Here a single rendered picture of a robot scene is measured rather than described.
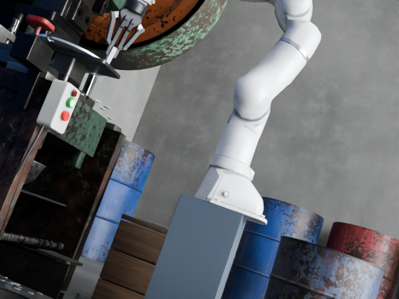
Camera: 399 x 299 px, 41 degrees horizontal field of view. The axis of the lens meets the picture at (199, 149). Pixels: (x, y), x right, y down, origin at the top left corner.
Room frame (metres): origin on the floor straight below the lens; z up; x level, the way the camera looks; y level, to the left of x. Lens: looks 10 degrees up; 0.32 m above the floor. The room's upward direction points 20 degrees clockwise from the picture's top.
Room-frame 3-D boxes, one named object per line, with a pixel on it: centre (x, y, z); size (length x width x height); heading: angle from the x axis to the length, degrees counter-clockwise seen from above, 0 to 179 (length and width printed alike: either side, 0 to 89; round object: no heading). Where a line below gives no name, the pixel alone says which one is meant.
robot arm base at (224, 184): (1.53, -0.14, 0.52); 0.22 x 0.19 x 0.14; 78
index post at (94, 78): (1.92, 0.46, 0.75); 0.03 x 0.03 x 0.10; 71
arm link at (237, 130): (1.57, -0.11, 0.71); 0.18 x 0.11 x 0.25; 168
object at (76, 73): (1.74, 0.47, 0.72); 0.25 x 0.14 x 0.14; 71
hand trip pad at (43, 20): (1.41, 0.53, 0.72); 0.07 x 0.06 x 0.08; 71
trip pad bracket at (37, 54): (1.43, 0.52, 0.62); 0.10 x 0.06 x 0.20; 161
